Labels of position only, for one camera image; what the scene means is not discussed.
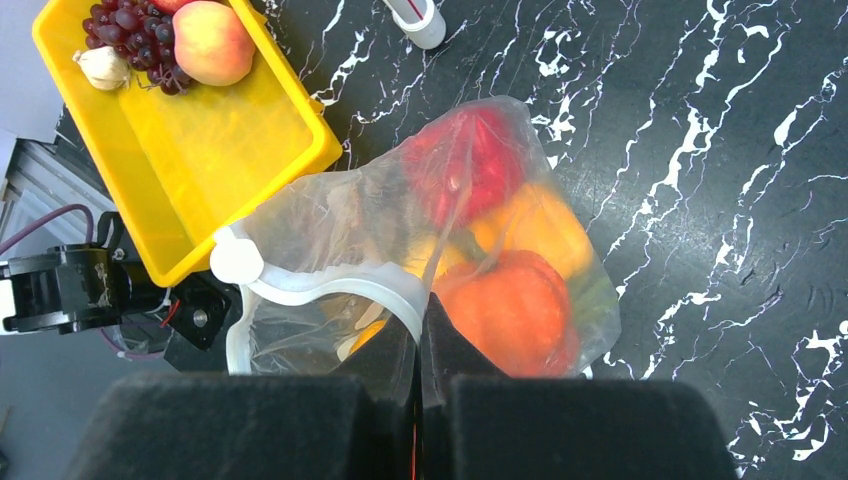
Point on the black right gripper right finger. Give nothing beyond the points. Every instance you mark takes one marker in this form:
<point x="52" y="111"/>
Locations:
<point x="478" y="423"/>

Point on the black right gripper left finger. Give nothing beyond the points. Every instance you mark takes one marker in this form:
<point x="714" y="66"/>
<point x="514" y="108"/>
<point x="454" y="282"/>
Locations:
<point x="355" y="422"/>

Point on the orange toy pumpkin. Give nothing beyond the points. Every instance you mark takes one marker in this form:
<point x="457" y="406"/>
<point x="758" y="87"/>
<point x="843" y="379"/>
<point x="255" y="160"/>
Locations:
<point x="517" y="313"/>

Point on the yellow toy bell pepper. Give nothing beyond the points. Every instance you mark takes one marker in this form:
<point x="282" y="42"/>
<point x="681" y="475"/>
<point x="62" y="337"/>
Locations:
<point x="537" y="218"/>

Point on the clear polka dot zip bag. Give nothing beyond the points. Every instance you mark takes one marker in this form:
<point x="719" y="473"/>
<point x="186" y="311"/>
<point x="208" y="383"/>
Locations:
<point x="332" y="252"/>

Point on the red toy bell pepper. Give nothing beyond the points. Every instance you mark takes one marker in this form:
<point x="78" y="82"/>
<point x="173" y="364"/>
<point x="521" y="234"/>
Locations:
<point x="464" y="164"/>

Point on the toy orange fruit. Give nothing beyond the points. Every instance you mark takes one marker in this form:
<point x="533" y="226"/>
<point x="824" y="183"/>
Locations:
<point x="367" y="334"/>

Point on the yellow plastic tray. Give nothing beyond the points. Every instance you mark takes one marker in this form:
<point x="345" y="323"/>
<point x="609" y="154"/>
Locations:
<point x="178" y="168"/>

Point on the white pvc pipe stand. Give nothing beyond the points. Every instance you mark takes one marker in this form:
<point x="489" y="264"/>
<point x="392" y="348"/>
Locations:
<point x="420" y="20"/>

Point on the toy peach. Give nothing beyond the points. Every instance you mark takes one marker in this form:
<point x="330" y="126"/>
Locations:
<point x="212" y="46"/>

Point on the white toy garlic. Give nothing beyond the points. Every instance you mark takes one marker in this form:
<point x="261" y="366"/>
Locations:
<point x="104" y="68"/>

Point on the purple toy grapes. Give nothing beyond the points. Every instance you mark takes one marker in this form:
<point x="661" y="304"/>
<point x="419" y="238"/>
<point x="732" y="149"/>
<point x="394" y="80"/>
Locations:
<point x="142" y="36"/>

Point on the red toy apple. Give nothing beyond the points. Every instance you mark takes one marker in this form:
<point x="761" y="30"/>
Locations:
<point x="170" y="6"/>

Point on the aluminium frame rail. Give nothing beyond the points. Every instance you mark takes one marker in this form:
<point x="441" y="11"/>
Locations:
<point x="39" y="180"/>

